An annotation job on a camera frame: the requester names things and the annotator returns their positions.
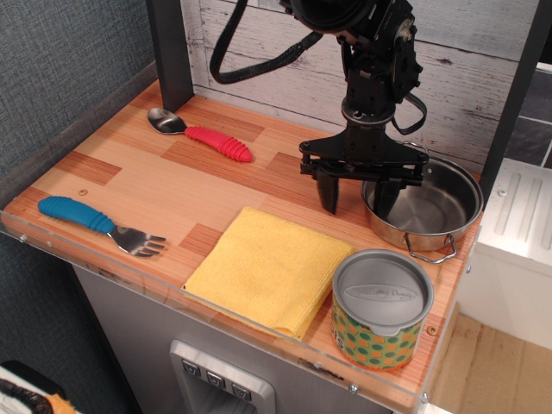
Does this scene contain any white plastic appliance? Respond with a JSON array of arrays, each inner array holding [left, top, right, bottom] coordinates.
[[456, 159, 551, 348]]

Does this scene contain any blue handled fork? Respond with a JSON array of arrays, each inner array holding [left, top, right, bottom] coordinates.
[[38, 196, 166, 258]]

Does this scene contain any grey dispenser panel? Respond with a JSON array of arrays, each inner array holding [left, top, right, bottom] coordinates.
[[170, 340, 277, 413]]

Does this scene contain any dark grey post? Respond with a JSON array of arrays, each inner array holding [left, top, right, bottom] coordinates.
[[146, 0, 195, 112], [480, 0, 551, 206]]

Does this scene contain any yellow folded cloth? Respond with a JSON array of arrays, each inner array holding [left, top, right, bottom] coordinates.
[[185, 207, 354, 340]]

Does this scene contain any dark grey left post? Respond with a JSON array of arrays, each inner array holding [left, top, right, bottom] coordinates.
[[146, 0, 195, 112]]

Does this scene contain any orange cloth piece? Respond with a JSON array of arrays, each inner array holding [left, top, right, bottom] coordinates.
[[46, 394, 79, 414]]

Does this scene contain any dark grey right post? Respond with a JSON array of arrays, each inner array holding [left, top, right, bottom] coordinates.
[[480, 0, 551, 206]]

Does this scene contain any black braided cable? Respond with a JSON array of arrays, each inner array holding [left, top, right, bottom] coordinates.
[[209, 0, 324, 86]]

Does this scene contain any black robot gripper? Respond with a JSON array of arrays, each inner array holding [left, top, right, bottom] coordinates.
[[299, 110, 429, 218]]

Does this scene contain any patterned can with grey lid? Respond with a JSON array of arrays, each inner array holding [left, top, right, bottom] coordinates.
[[331, 249, 434, 371]]

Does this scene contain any red handled spoon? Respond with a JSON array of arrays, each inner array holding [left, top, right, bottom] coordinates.
[[147, 108, 253, 162]]

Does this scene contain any clear acrylic edge guard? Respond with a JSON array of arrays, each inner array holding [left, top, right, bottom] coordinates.
[[0, 209, 432, 406]]

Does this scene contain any stainless steel pot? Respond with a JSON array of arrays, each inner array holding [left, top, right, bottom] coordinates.
[[361, 156, 484, 264]]

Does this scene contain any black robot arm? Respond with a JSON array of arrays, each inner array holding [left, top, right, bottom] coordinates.
[[281, 1, 429, 216]]

